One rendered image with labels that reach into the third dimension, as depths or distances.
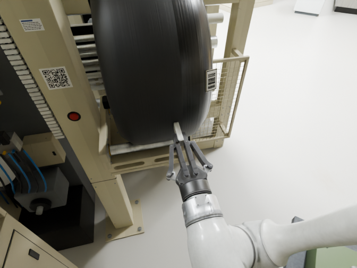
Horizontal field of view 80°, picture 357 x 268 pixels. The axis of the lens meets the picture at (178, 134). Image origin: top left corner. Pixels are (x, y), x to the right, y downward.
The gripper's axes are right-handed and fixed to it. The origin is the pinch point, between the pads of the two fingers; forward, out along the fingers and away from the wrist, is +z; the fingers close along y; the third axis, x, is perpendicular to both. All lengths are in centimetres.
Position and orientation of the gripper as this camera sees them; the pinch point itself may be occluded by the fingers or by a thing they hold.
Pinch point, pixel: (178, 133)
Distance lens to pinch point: 64.0
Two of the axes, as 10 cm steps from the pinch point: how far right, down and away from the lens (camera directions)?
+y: -9.7, 1.7, -1.7
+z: -2.3, -7.9, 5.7
